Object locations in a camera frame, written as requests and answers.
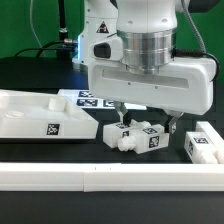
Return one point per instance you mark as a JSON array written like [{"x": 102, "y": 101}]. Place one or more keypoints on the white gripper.
[{"x": 183, "y": 85}]

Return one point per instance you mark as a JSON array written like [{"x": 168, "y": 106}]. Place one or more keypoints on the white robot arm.
[{"x": 128, "y": 49}]

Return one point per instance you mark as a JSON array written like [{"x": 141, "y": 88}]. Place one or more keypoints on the white sheet with tags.
[{"x": 84, "y": 99}]

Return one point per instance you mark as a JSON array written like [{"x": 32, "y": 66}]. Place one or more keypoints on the white L-shaped obstacle fence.
[{"x": 118, "y": 177}]

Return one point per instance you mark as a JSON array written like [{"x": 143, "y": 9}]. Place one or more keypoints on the black vertical pole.
[{"x": 63, "y": 33}]

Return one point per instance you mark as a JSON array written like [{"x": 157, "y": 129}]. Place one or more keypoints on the white square tabletop part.
[{"x": 32, "y": 115}]

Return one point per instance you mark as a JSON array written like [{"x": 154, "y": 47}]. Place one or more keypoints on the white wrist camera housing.
[{"x": 107, "y": 52}]

